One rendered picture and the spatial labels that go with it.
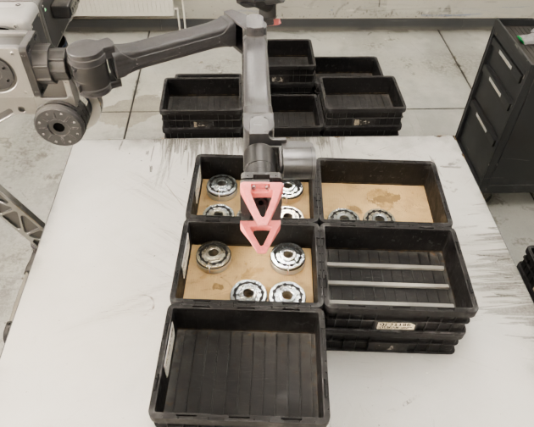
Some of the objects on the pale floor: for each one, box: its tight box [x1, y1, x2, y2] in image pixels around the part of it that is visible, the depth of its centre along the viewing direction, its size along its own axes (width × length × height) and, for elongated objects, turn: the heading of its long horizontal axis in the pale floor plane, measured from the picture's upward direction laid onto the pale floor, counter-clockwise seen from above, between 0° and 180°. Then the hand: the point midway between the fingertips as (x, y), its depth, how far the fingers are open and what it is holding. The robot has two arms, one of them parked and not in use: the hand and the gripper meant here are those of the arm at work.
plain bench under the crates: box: [0, 136, 534, 427], centre depth 190 cm, size 160×160×70 cm
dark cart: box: [455, 18, 534, 202], centre depth 276 cm, size 60×45×90 cm
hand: (262, 235), depth 81 cm, fingers open, 6 cm apart
